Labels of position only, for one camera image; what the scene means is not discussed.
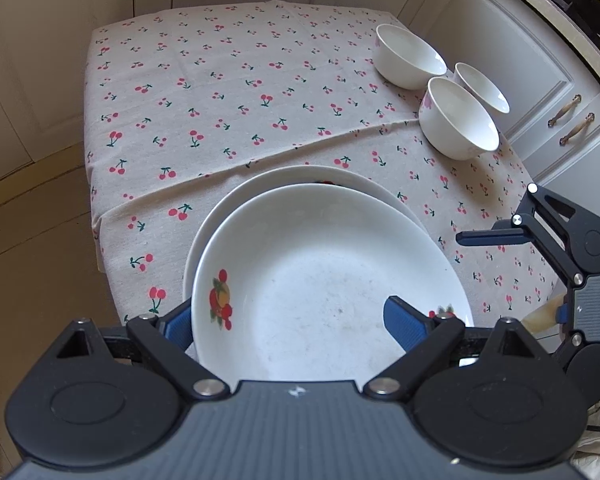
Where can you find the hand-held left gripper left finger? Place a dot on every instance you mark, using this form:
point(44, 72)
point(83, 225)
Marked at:
point(180, 325)

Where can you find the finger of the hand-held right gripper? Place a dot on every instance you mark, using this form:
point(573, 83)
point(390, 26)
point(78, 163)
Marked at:
point(485, 237)
point(560, 314)

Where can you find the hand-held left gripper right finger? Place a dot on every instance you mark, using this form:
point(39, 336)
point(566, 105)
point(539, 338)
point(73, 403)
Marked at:
point(405, 327)

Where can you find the white bowl pink floral print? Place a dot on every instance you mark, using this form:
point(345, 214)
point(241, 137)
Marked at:
point(455, 135)

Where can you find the deep white fruit-print plate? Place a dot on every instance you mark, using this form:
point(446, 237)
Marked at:
point(305, 285)

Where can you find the plain white bowl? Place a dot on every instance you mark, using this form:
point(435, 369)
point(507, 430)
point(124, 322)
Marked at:
point(482, 87)
point(410, 52)

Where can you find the large white fruit-print plate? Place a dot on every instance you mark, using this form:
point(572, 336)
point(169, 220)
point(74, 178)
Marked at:
point(260, 184)

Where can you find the cherry-print tablecloth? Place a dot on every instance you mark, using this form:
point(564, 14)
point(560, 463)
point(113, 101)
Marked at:
point(230, 85)

